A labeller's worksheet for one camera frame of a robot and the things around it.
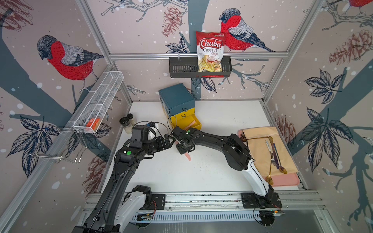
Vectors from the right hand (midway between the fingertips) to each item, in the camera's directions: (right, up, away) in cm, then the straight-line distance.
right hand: (181, 149), depth 93 cm
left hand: (-4, +11, -20) cm, 23 cm away
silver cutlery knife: (+57, -5, -5) cm, 57 cm away
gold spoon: (+60, -9, -9) cm, 61 cm away
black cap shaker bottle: (-37, +18, 0) cm, 41 cm away
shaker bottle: (-35, +18, +7) cm, 40 cm away
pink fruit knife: (+4, -3, -3) cm, 6 cm away
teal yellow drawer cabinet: (-2, +29, -3) cm, 30 cm away
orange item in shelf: (-38, +20, -29) cm, 52 cm away
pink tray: (+62, -14, -12) cm, 65 cm away
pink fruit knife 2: (+6, +15, +11) cm, 19 cm away
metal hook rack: (-51, +8, -18) cm, 55 cm away
